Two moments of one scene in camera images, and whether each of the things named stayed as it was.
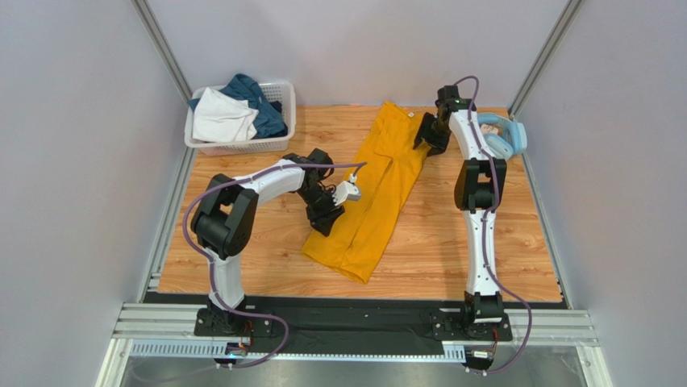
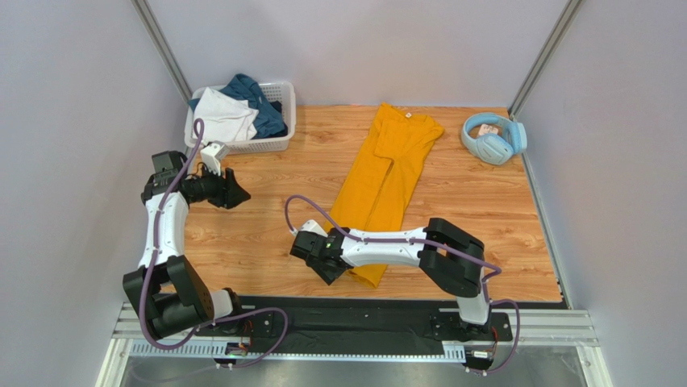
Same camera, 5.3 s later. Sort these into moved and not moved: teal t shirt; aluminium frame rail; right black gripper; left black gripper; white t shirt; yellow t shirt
Moved: right black gripper; left black gripper
Not moved: aluminium frame rail; teal t shirt; white t shirt; yellow t shirt
